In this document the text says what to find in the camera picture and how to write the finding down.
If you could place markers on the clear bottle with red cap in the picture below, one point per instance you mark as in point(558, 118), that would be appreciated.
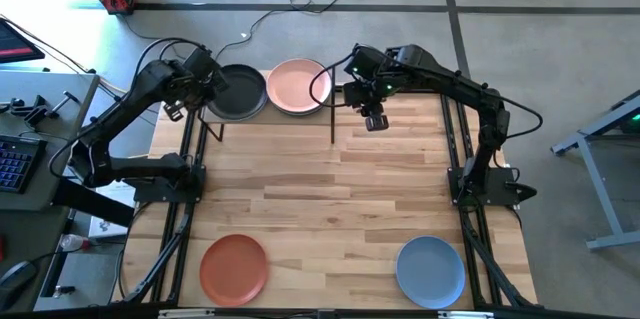
point(72, 243)

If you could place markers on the silver metal bracket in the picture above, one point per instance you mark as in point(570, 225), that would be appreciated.
point(185, 313)
point(465, 314)

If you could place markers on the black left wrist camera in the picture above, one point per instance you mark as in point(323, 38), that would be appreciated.
point(202, 61)

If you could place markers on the pink plate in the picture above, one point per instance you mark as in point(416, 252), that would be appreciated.
point(299, 84)

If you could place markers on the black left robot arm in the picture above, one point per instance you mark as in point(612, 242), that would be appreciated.
point(145, 168)

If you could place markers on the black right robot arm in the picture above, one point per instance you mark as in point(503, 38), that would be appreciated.
point(450, 79)

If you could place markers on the black computer monitor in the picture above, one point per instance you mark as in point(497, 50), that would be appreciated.
point(15, 44)

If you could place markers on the blue plate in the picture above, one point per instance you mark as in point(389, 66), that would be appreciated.
point(430, 272)

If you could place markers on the black device with green light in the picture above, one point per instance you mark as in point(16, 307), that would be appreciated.
point(631, 121)

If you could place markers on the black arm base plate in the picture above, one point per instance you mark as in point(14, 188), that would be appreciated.
point(150, 195)
point(502, 191)

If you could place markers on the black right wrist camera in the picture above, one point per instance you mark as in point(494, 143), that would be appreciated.
point(367, 61)

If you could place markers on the white paper booklet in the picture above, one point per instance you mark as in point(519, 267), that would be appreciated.
point(102, 230)

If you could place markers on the terracotta orange plate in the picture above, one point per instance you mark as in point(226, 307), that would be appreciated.
point(233, 270)

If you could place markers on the black plate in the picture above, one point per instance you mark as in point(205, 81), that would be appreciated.
point(242, 91)

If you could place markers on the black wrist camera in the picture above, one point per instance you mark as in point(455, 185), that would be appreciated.
point(202, 61)
point(367, 61)

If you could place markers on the black aluminium table frame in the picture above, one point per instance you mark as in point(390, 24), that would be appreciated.
point(400, 315)

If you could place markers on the black desk clamp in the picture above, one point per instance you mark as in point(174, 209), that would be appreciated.
point(35, 111)

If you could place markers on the grey desk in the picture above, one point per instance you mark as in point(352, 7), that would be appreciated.
point(70, 84)

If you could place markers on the black backlit keyboard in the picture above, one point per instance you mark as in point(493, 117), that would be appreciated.
point(17, 164)

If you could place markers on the grey metal stand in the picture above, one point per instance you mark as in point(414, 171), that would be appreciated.
point(612, 240)

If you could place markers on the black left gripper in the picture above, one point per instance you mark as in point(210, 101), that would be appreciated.
point(195, 90)

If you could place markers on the black diagonal beam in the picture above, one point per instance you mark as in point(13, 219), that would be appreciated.
point(90, 202)

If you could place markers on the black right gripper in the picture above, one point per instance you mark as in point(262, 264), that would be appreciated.
point(365, 98)

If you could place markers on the black computer mouse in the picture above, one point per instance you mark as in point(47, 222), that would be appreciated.
point(15, 281)

